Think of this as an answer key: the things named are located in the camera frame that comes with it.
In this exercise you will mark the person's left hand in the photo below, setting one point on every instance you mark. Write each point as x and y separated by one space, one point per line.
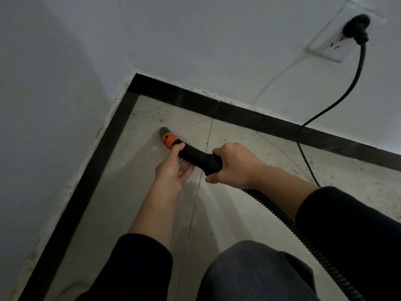
169 172

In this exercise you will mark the person's right hand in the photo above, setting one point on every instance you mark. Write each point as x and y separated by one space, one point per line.
241 166

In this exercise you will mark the person's right thumb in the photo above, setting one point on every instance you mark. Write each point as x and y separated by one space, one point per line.
214 179

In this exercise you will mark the person's left thumb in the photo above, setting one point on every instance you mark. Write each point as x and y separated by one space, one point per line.
177 148

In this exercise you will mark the black orange steam cleaner nozzle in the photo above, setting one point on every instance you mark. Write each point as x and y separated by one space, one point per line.
197 158

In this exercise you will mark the person's left forearm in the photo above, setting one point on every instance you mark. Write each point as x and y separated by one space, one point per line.
150 222

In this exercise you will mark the person's right forearm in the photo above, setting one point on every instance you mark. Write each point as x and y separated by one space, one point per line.
338 222

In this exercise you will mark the long black baseboard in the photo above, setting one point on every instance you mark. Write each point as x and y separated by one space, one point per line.
250 119

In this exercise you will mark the short black baseboard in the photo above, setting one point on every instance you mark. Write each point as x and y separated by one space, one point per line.
90 181

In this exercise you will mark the person's grey trouser leg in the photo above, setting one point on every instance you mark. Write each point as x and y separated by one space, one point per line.
253 272

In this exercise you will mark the black power plug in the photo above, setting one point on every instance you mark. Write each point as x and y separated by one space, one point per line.
356 26

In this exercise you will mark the white wall socket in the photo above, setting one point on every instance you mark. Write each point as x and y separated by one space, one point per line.
332 43

